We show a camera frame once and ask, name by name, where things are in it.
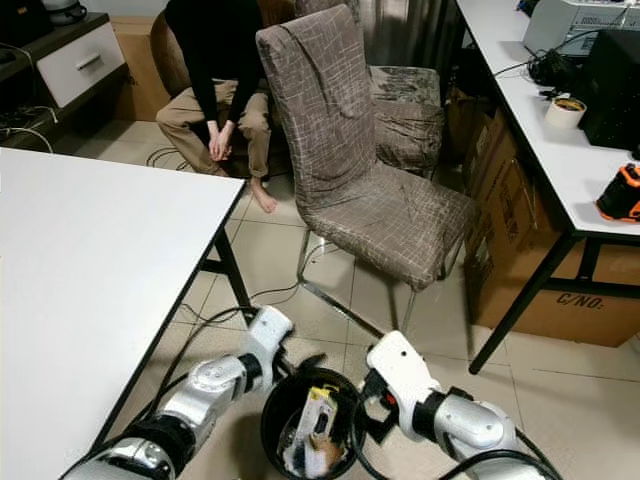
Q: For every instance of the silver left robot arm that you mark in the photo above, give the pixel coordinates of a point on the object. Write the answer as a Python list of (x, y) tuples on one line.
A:
[(200, 395)]

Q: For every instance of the yellow white trash package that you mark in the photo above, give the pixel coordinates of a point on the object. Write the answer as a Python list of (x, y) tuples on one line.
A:
[(320, 410)]

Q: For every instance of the black round rubbish bin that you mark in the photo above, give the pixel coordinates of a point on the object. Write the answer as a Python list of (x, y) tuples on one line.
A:
[(275, 420)]

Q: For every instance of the black table leg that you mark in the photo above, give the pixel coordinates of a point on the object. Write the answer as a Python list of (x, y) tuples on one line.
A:
[(235, 270)]

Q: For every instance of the brown patterned dining chair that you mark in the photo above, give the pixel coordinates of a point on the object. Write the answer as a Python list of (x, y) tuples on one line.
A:
[(360, 185), (410, 115)]

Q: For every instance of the large printed cardboard box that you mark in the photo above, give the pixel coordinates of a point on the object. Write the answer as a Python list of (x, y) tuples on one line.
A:
[(560, 290)]

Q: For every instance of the orange black tool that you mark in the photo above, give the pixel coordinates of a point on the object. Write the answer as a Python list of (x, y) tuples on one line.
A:
[(622, 195)]

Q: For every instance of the seated person black top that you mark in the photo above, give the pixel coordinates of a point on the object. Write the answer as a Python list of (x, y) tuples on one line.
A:
[(215, 55)]

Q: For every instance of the brown armchair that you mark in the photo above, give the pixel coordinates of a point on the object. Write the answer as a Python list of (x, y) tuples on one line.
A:
[(165, 55)]

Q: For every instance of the white tape roll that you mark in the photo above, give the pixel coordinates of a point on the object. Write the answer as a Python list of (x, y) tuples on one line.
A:
[(565, 113)]

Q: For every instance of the small brown cardboard box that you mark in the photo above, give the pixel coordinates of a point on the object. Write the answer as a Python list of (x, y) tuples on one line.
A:
[(135, 65)]

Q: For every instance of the dark tv stand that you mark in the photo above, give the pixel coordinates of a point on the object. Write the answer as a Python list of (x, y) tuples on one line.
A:
[(20, 105)]

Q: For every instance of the black box device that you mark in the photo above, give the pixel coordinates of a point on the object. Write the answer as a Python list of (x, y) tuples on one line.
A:
[(615, 90)]

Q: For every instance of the grey printer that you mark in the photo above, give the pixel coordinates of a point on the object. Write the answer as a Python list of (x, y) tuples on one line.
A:
[(570, 22)]

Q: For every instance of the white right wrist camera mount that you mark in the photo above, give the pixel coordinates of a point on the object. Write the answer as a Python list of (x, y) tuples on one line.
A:
[(405, 370)]

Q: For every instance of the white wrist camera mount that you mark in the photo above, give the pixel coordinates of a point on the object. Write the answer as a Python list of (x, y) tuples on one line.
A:
[(405, 370), (270, 335)]

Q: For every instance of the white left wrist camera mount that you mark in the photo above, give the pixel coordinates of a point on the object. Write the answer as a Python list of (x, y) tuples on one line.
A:
[(270, 335)]

